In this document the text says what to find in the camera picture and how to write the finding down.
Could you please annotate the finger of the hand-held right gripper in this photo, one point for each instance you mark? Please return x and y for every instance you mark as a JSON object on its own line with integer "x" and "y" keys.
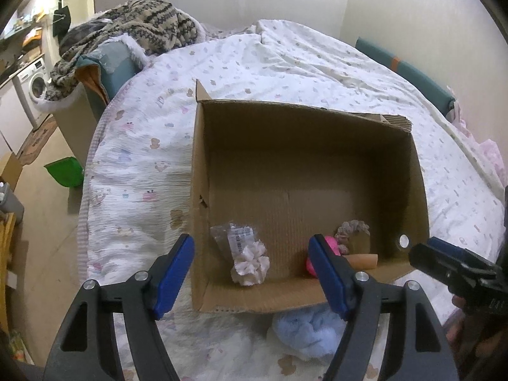
{"x": 452, "y": 248}
{"x": 430, "y": 260}

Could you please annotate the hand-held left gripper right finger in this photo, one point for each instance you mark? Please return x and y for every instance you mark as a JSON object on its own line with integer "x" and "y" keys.
{"x": 327, "y": 278}

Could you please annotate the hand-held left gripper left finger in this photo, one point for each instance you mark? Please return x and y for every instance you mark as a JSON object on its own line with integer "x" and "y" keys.
{"x": 174, "y": 278}

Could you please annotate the bright pink soft toy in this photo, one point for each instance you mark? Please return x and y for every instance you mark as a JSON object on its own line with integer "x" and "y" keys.
{"x": 335, "y": 246}

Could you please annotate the beige soft cylinder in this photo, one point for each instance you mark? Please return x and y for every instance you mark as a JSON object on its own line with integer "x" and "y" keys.
{"x": 363, "y": 262}

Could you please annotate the translucent beige disc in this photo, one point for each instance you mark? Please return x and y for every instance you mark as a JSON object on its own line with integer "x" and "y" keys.
{"x": 363, "y": 243}

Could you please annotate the light blue fluffy cloth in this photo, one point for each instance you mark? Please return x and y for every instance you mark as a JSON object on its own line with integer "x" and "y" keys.
{"x": 305, "y": 333}

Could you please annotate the clear plastic packet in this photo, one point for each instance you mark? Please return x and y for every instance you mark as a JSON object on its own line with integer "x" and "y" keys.
{"x": 234, "y": 238}

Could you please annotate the white fabric scrunchie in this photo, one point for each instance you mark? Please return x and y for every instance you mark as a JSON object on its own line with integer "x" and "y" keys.
{"x": 250, "y": 266}

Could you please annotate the person's right hand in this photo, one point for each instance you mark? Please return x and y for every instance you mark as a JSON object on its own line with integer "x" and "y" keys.
{"x": 490, "y": 341}

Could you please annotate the pink frilly cloth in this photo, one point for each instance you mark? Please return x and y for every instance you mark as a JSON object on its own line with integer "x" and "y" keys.
{"x": 492, "y": 154}

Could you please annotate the yellow wooden rack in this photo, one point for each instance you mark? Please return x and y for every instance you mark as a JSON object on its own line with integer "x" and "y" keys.
{"x": 8, "y": 266}

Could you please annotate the teal headboard cushion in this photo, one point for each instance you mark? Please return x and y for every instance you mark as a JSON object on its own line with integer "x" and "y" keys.
{"x": 416, "y": 75}

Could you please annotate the grey bin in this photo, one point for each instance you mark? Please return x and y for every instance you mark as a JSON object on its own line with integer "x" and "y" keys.
{"x": 11, "y": 202}

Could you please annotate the beige storage box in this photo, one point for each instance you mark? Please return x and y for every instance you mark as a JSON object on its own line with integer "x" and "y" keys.
{"x": 75, "y": 127}

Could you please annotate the brown patterned floor rug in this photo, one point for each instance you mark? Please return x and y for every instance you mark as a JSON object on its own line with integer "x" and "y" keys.
{"x": 39, "y": 139}

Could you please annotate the small cardboard box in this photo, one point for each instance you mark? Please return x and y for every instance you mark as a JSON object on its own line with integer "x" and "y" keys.
{"x": 10, "y": 170}

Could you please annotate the teal and orange pillow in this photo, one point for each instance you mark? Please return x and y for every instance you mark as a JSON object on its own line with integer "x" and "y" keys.
{"x": 119, "y": 63}

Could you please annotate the white kitchen cabinets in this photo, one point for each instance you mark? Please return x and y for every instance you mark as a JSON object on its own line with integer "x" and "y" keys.
{"x": 16, "y": 119}

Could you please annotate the white washing machine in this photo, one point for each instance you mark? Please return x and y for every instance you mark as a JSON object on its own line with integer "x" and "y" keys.
{"x": 35, "y": 87}

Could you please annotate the brown patterned knitted blanket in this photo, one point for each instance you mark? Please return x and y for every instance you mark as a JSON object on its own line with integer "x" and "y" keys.
{"x": 151, "y": 20}

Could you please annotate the black garment on hanger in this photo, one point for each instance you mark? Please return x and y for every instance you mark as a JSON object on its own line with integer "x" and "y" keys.
{"x": 61, "y": 22}

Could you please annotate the cluttered kitchen shelf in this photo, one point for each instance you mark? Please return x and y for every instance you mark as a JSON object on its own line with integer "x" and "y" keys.
{"x": 27, "y": 35}

